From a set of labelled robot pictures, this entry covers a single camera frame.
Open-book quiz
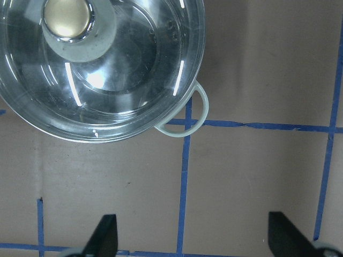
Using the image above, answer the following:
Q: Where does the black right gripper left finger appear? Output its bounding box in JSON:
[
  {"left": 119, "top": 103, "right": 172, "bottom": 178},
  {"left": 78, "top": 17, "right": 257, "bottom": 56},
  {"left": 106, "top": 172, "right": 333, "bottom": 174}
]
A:
[{"left": 81, "top": 214, "right": 118, "bottom": 256}]

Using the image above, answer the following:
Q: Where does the pale green metal pot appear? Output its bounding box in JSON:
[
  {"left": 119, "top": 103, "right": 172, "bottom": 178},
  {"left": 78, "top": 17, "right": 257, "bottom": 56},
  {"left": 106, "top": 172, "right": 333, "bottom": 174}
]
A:
[{"left": 154, "top": 80, "right": 210, "bottom": 139}]

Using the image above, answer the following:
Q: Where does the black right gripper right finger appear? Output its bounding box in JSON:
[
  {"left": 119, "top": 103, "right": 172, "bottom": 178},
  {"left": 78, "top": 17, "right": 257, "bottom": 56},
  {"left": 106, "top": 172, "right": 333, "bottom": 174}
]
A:
[{"left": 268, "top": 211, "right": 324, "bottom": 257}]

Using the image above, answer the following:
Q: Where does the glass pot lid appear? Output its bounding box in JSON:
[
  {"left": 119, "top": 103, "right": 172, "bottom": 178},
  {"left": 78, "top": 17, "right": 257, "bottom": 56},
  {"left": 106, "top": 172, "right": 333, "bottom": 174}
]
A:
[{"left": 1, "top": 1, "right": 209, "bottom": 143}]

